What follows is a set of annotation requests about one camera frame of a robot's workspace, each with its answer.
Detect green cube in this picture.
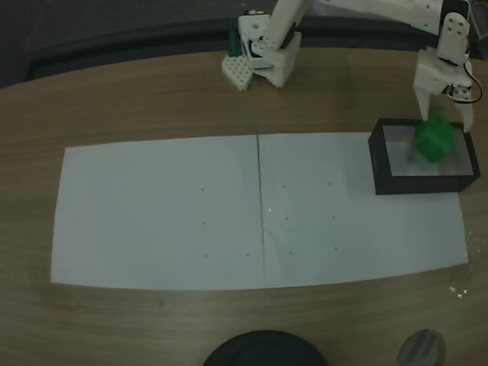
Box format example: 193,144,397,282
413,106,453,165

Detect black cardboard box white inside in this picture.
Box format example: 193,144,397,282
368,117,481,196

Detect white paper sheet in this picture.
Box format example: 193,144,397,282
50,134,266,292
257,131,470,289

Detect green table clamp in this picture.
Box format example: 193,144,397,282
227,21,243,57

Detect grey round object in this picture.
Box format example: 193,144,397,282
396,328,448,366

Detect black round object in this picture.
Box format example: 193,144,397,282
201,330,327,366

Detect white perforated base plate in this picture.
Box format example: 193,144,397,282
222,53,255,92

